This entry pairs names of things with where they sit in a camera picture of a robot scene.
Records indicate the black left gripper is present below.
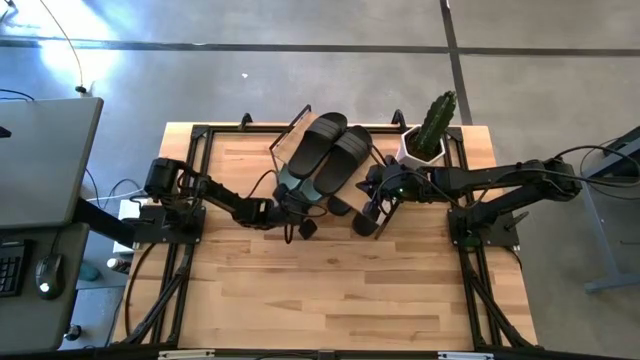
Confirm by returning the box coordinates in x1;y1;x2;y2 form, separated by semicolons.
269;182;326;240

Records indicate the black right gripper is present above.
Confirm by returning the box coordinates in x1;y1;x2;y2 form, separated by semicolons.
355;162;431;220

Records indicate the green rubber slide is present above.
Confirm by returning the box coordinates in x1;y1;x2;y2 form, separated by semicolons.
276;165;303;194
298;177;325;205

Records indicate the white hexagonal plant pot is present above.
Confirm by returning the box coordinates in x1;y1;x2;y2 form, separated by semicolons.
397;124;447;168

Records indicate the green cactus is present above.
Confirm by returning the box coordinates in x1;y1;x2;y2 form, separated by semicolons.
416;90;458;156

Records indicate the white power box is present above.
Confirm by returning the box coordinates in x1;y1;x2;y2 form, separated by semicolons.
113;198;149;255

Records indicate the small brown bottle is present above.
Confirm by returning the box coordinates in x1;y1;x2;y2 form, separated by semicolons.
106;257;132;275

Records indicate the teal round object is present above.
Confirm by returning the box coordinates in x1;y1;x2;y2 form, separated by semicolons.
78;263;103;282

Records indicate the grey metal table stand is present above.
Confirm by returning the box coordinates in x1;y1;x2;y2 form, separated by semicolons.
551;124;640;294

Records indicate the black computer mouse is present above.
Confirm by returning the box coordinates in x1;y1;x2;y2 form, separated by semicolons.
34;253;66;302

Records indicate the large grey desk panel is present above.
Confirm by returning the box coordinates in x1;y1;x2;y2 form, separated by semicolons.
0;97;105;230

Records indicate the dark grey desk surface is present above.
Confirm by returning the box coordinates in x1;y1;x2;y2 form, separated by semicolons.
0;222;92;352

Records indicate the black keyboard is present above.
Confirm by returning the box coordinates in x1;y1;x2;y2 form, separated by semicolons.
0;238;29;299

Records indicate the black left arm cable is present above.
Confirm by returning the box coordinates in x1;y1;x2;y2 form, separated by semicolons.
247;169;329;245

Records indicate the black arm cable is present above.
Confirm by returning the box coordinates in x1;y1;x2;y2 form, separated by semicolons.
374;143;640;211
247;169;329;245

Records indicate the black aluminium rig frame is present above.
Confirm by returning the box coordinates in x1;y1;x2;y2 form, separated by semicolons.
113;109;540;352

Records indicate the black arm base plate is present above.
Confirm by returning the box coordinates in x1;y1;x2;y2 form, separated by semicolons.
447;207;521;250
133;203;207;246

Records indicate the white floor cable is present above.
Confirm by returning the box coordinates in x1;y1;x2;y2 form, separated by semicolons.
85;184;152;204

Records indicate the white strip bracket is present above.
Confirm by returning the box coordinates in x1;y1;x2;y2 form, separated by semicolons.
438;351;495;360
158;349;216;360

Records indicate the black table-side cable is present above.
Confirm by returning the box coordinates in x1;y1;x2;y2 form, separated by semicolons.
123;242;157;337

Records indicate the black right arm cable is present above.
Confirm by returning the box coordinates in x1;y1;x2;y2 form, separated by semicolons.
374;143;640;211

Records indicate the yellow floor cable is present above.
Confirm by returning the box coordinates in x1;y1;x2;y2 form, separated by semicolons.
38;0;89;95

